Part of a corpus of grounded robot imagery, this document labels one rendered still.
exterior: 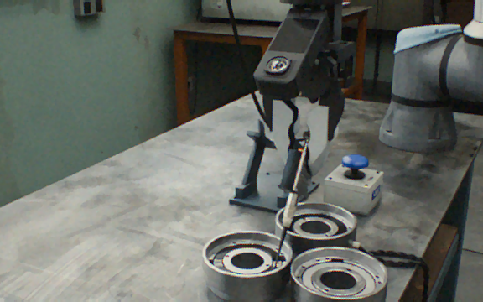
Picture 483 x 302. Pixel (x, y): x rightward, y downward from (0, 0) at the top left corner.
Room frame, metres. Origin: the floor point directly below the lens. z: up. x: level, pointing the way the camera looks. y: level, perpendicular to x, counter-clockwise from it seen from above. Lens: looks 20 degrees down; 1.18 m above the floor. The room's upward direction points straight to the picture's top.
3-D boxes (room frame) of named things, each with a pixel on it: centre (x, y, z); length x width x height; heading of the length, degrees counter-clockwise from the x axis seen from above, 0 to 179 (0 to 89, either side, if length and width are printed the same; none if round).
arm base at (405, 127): (1.10, -0.36, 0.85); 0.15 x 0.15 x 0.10
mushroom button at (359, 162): (0.80, -0.18, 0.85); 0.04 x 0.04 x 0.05
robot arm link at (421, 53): (1.09, -0.37, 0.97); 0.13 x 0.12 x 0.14; 43
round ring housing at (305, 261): (0.54, -0.11, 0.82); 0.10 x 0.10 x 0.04
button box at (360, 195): (0.81, -0.18, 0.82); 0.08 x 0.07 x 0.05; 150
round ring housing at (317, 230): (0.67, -0.10, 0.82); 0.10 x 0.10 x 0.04
